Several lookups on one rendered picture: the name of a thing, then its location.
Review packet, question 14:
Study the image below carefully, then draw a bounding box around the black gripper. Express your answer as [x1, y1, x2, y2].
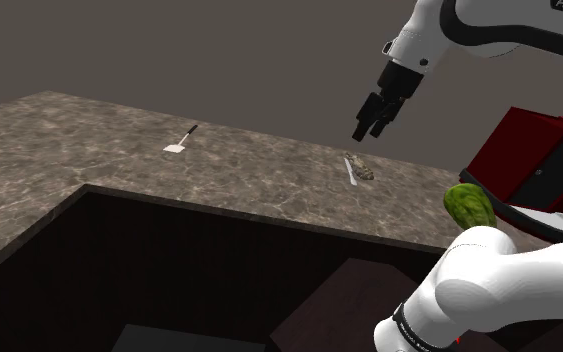
[351, 59, 425, 143]

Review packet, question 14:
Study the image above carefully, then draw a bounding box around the brown lumpy food piece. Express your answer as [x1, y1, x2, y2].
[346, 153, 376, 182]

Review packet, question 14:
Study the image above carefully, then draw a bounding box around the silver knife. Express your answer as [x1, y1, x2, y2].
[343, 156, 359, 187]

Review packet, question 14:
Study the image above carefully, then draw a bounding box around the green lettuce head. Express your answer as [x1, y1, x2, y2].
[443, 183, 498, 231]

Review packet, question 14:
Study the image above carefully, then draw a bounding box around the red and black appliance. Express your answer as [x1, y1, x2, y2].
[458, 106, 563, 243]

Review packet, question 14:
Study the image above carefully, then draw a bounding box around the white spatula with black handle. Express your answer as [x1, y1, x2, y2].
[162, 124, 199, 154]

